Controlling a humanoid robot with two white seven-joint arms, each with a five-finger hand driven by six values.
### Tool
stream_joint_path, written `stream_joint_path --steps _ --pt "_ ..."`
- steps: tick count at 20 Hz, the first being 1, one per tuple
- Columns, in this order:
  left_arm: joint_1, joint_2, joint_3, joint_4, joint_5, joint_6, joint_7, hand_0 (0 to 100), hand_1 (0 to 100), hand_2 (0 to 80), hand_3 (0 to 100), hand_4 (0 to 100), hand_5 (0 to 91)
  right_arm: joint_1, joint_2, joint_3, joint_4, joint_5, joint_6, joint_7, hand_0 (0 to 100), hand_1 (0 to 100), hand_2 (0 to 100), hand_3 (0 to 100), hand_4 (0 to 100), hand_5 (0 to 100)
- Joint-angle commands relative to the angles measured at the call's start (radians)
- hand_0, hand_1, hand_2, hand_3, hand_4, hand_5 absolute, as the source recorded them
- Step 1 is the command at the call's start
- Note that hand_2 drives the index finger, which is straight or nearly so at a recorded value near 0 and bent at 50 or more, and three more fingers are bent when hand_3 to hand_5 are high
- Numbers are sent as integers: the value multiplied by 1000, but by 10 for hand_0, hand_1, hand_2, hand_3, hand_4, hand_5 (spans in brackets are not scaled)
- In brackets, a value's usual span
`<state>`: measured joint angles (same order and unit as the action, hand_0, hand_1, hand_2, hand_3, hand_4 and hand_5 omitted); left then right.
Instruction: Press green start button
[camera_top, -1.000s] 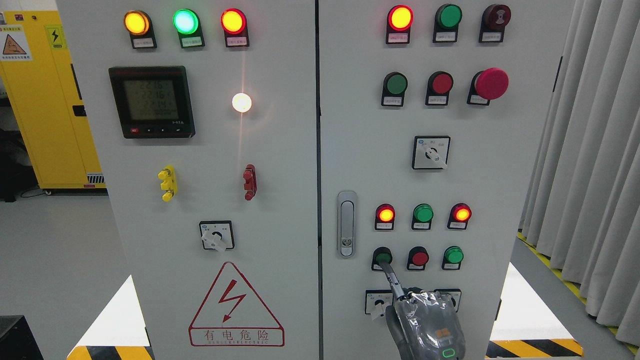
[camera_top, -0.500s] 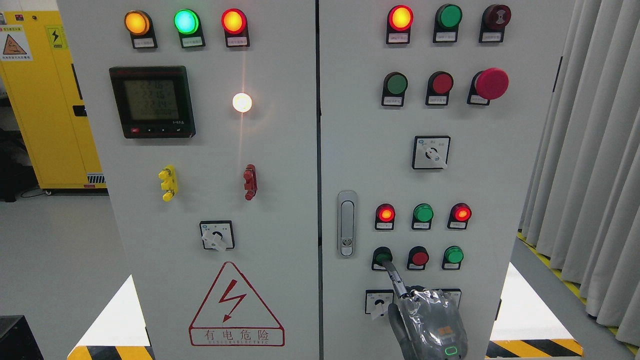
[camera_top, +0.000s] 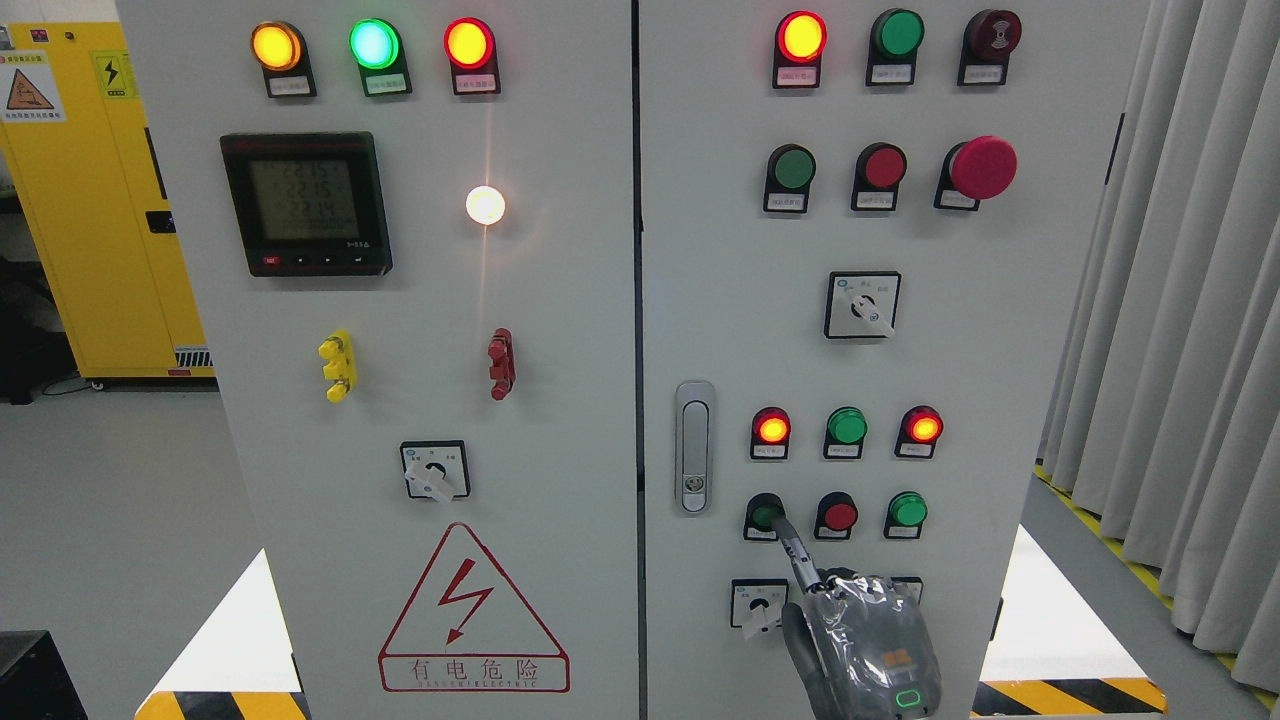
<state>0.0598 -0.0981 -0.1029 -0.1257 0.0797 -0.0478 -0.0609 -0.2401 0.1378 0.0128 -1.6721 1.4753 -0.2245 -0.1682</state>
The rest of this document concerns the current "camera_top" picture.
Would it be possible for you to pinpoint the red indicator lamp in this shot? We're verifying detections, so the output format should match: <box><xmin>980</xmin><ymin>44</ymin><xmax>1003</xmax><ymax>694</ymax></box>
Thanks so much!
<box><xmin>893</xmin><ymin>405</ymin><xmax>945</xmax><ymax>459</ymax></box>
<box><xmin>749</xmin><ymin>406</ymin><xmax>792</xmax><ymax>461</ymax></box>

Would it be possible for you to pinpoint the green lit indicator lamp top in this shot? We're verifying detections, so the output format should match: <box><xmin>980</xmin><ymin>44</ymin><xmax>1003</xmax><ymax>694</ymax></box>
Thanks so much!
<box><xmin>348</xmin><ymin>18</ymin><xmax>412</xmax><ymax>97</ymax></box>

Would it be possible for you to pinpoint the grey left cabinet door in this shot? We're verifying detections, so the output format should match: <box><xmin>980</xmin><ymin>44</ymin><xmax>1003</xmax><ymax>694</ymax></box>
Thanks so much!
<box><xmin>116</xmin><ymin>1</ymin><xmax>639</xmax><ymax>719</ymax></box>

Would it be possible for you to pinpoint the grey right cabinet door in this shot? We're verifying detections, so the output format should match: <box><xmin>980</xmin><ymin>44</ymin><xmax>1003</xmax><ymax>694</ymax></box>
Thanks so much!
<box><xmin>637</xmin><ymin>1</ymin><xmax>1151</xmax><ymax>719</ymax></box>

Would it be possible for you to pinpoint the dark red buzzer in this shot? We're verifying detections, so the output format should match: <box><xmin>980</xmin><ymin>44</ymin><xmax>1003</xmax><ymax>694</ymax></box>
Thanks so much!
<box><xmin>957</xmin><ymin>9</ymin><xmax>1021</xmax><ymax>87</ymax></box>

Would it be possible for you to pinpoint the red emergency stop mushroom button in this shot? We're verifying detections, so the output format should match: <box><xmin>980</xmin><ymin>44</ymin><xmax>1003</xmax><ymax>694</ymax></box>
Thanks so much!
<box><xmin>933</xmin><ymin>135</ymin><xmax>1018</xmax><ymax>211</ymax></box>

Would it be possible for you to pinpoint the lower left rotary selector switch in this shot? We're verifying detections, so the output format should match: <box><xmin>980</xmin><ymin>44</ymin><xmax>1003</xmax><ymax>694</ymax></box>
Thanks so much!
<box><xmin>730</xmin><ymin>578</ymin><xmax>788</xmax><ymax>642</ymax></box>

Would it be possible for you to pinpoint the grey cabinet door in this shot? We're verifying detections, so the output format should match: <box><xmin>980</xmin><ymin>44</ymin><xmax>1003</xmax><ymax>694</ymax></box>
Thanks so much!
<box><xmin>116</xmin><ymin>1</ymin><xmax>639</xmax><ymax>719</ymax></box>
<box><xmin>637</xmin><ymin>1</ymin><xmax>1151</xmax><ymax>719</ymax></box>

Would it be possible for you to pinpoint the black box bottom left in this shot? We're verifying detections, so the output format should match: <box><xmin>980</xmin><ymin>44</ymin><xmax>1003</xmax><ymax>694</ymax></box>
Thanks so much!
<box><xmin>1</xmin><ymin>630</ymin><xmax>87</xmax><ymax>719</ymax></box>

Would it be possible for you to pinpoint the yellow safety cabinet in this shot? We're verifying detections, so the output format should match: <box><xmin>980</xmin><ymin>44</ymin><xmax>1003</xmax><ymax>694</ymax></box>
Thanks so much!
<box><xmin>1</xmin><ymin>22</ymin><xmax>214</xmax><ymax>382</ymax></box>

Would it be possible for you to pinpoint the green push button upper row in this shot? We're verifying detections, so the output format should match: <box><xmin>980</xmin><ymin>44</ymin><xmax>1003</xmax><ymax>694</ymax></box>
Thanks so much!
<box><xmin>762</xmin><ymin>143</ymin><xmax>817</xmax><ymax>214</ymax></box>

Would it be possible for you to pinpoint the grey door handle lock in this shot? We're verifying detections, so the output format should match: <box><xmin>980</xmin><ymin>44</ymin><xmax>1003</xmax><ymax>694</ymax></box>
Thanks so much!
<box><xmin>675</xmin><ymin>380</ymin><xmax>716</xmax><ymax>514</ymax></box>

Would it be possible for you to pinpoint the red indicator lamp lower left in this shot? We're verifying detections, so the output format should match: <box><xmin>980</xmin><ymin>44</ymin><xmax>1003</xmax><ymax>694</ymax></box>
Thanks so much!
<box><xmin>749</xmin><ymin>406</ymin><xmax>792</xmax><ymax>461</ymax></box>

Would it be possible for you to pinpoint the grey curtain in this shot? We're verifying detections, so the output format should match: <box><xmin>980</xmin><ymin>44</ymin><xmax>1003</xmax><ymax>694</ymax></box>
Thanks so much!
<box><xmin>1039</xmin><ymin>1</ymin><xmax>1279</xmax><ymax>692</ymax></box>

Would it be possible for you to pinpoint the black digital power meter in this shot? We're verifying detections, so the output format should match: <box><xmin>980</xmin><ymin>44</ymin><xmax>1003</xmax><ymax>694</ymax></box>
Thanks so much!
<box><xmin>220</xmin><ymin>131</ymin><xmax>393</xmax><ymax>277</ymax></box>

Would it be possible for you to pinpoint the red lit indicator lamp left door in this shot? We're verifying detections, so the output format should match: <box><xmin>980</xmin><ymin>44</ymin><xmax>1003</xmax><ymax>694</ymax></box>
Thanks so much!
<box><xmin>443</xmin><ymin>17</ymin><xmax>500</xmax><ymax>95</ymax></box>

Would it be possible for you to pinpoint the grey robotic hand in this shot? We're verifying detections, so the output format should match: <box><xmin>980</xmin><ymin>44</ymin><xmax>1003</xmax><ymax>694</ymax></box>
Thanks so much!
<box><xmin>771</xmin><ymin>514</ymin><xmax>942</xmax><ymax>719</ymax></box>

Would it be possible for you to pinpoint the red lit lamp right door top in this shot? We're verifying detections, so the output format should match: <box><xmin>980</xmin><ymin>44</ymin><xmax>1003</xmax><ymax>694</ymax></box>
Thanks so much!
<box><xmin>772</xmin><ymin>10</ymin><xmax>828</xmax><ymax>90</ymax></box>

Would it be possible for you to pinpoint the white lit indicator lamp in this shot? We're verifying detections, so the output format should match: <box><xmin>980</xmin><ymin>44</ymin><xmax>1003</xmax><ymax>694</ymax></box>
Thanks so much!
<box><xmin>465</xmin><ymin>184</ymin><xmax>507</xmax><ymax>227</ymax></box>

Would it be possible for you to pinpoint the green push button lower right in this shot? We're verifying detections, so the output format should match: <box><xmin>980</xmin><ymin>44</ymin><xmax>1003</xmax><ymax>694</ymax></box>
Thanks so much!
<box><xmin>883</xmin><ymin>491</ymin><xmax>929</xmax><ymax>541</ymax></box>

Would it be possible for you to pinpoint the green start push button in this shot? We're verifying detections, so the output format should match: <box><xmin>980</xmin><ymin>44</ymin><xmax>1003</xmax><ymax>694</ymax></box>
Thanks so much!
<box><xmin>742</xmin><ymin>492</ymin><xmax>786</xmax><ymax>542</ymax></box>

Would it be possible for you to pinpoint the red electric hazard warning sign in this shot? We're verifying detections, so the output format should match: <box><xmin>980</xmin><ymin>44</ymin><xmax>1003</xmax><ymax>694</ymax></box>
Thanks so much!
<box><xmin>378</xmin><ymin>521</ymin><xmax>570</xmax><ymax>693</ymax></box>

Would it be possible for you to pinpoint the red stop push button lower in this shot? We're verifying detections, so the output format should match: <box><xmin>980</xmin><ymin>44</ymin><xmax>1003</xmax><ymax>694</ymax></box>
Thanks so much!
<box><xmin>813</xmin><ymin>491</ymin><xmax>860</xmax><ymax>541</ymax></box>

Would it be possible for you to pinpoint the upper right rotary selector switch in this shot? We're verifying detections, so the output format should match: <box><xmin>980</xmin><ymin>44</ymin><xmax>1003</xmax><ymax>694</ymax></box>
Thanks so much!
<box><xmin>823</xmin><ymin>272</ymin><xmax>902</xmax><ymax>340</ymax></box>

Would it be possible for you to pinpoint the left door rotary selector switch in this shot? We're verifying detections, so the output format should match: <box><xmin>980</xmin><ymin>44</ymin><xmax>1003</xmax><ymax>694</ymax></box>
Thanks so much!
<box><xmin>399</xmin><ymin>439</ymin><xmax>472</xmax><ymax>503</ymax></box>

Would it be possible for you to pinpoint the green indicator lamp lower middle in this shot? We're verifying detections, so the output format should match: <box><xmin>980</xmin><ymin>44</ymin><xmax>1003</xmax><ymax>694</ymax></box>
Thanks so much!
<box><xmin>822</xmin><ymin>406</ymin><xmax>869</xmax><ymax>461</ymax></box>

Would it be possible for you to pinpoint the red indicator lamp lower right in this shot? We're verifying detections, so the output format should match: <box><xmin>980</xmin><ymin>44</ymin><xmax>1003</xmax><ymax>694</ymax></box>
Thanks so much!
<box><xmin>893</xmin><ymin>405</ymin><xmax>945</xmax><ymax>459</ymax></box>

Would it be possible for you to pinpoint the black key selector switch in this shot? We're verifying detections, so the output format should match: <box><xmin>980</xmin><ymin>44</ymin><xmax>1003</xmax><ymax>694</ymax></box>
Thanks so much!
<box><xmin>882</xmin><ymin>577</ymin><xmax>923</xmax><ymax>611</ymax></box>

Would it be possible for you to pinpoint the green unlit lamp top right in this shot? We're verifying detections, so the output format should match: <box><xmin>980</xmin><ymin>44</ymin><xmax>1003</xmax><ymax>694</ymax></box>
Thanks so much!
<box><xmin>865</xmin><ymin>8</ymin><xmax>925</xmax><ymax>87</ymax></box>

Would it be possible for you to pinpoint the amber indicator lamp top left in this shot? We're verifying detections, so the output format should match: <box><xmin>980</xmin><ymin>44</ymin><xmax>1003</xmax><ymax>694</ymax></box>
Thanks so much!
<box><xmin>250</xmin><ymin>20</ymin><xmax>317</xmax><ymax>99</ymax></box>

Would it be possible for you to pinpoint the red push button upper row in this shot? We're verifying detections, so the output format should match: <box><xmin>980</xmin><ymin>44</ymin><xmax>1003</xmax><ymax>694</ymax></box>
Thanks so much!
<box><xmin>850</xmin><ymin>142</ymin><xmax>908</xmax><ymax>211</ymax></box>

